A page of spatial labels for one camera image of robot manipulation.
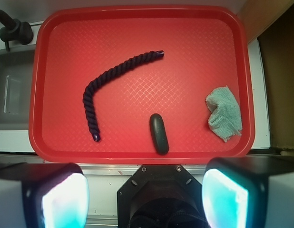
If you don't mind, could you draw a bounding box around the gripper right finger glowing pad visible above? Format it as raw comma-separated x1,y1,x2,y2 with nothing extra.
202,156,294,228

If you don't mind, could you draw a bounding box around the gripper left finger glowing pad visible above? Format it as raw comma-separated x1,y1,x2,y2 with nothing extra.
0,162,89,228

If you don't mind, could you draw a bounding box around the light blue folded cloth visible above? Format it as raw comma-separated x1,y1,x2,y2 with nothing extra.
206,86,243,143

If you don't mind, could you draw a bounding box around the stainless steel sink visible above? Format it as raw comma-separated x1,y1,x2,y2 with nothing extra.
0,50,35,130

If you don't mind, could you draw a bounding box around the black oval stone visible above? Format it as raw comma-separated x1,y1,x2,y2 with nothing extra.
149,113,169,155

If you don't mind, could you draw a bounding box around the red plastic tray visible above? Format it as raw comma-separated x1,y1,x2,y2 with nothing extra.
29,6,255,164

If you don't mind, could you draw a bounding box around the black sink faucet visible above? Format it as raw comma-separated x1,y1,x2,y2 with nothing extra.
0,10,34,51

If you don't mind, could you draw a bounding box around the black octagonal mount plate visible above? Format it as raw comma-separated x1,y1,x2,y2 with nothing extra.
117,165,208,228

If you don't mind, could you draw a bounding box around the dark purple twisted rope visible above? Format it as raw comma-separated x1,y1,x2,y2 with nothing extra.
82,50,165,143

